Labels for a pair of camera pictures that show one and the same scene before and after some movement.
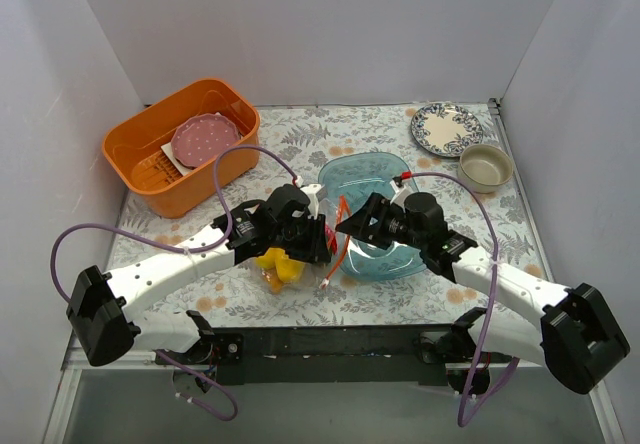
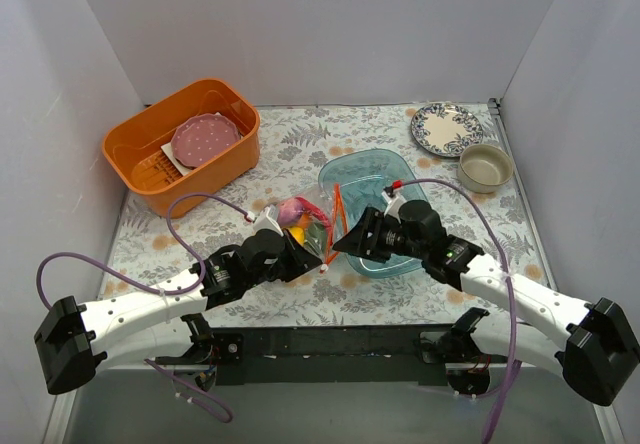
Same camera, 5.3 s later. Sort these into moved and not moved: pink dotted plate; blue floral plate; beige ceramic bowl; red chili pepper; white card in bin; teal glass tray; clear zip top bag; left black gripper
Moved: left black gripper; clear zip top bag; red chili pepper
Not moved: teal glass tray; blue floral plate; white card in bin; pink dotted plate; beige ceramic bowl
